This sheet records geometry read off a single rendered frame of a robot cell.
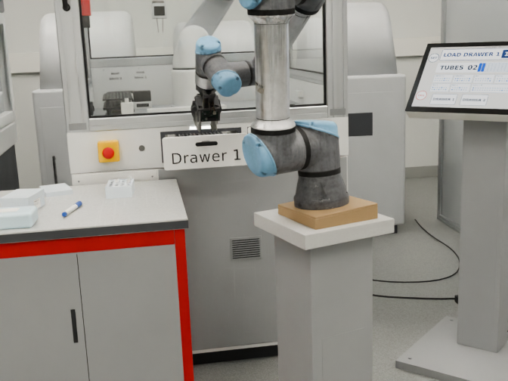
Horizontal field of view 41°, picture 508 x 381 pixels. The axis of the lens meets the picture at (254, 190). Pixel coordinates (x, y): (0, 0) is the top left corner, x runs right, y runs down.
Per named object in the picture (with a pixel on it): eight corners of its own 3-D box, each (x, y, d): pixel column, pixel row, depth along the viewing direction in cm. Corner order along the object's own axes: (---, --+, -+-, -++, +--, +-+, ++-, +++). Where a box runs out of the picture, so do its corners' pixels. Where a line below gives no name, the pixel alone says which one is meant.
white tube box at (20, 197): (29, 214, 201) (28, 197, 200) (1, 215, 202) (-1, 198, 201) (45, 204, 214) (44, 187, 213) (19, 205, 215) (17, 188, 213)
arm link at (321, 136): (350, 166, 183) (347, 116, 180) (308, 175, 177) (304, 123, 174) (324, 162, 193) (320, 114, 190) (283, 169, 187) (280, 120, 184)
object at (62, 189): (72, 193, 227) (72, 189, 227) (46, 197, 223) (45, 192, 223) (65, 187, 238) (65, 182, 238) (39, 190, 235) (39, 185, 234)
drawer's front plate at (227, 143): (249, 165, 235) (247, 133, 233) (164, 170, 231) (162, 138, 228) (248, 164, 237) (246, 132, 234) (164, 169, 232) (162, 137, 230)
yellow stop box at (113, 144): (119, 162, 238) (118, 141, 237) (98, 163, 237) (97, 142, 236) (119, 159, 243) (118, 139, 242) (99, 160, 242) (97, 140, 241)
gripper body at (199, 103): (196, 124, 214) (196, 94, 205) (193, 106, 220) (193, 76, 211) (221, 122, 215) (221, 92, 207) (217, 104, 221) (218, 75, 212)
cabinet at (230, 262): (353, 351, 274) (351, 155, 257) (91, 381, 259) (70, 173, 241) (298, 274, 366) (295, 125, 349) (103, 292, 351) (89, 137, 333)
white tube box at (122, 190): (132, 197, 219) (131, 185, 218) (106, 199, 218) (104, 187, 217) (134, 189, 231) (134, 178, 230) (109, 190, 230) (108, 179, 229)
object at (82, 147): (348, 155, 257) (348, 116, 254) (70, 173, 242) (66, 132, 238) (292, 125, 349) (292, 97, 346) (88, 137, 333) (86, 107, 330)
